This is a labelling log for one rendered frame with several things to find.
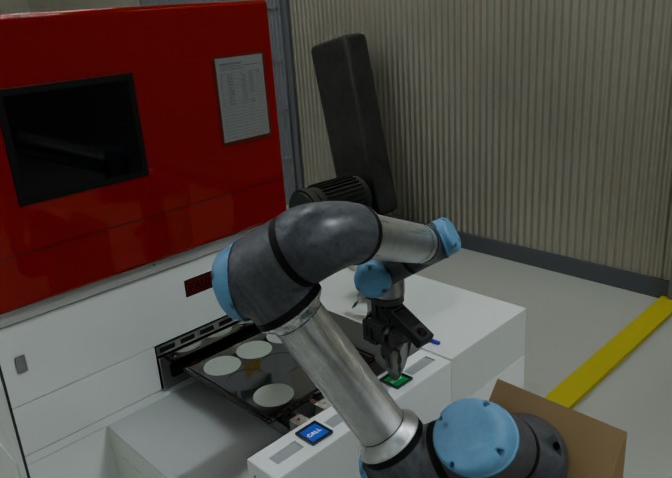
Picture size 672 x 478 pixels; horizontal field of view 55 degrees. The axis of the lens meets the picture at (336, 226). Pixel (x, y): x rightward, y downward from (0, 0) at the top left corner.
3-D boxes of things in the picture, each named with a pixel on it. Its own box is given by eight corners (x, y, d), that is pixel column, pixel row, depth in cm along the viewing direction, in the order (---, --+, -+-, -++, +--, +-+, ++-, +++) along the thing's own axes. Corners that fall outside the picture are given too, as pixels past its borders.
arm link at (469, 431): (548, 475, 101) (513, 460, 91) (472, 499, 106) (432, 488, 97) (524, 401, 108) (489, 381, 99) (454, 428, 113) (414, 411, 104)
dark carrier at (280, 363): (189, 369, 174) (188, 367, 174) (286, 322, 197) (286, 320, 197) (269, 418, 151) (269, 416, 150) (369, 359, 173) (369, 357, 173)
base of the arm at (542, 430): (584, 442, 109) (563, 430, 102) (543, 524, 108) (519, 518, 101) (509, 400, 120) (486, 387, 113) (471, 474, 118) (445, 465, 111)
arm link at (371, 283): (390, 250, 124) (400, 231, 134) (343, 275, 128) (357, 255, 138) (411, 284, 125) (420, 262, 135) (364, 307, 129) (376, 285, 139)
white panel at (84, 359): (23, 461, 154) (-18, 309, 141) (284, 331, 207) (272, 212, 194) (28, 467, 152) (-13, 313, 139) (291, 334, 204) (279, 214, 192)
